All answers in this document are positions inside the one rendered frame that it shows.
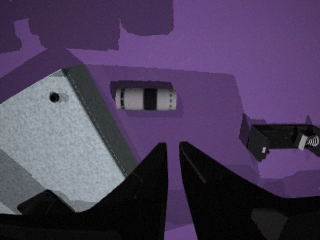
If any grey and black battery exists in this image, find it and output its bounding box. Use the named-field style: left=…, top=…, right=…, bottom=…
left=115, top=88, right=177, bottom=111

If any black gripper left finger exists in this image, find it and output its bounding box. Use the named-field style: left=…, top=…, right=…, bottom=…
left=0, top=143, right=168, bottom=240

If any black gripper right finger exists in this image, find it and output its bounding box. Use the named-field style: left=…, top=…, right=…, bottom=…
left=180, top=141, right=320, bottom=240

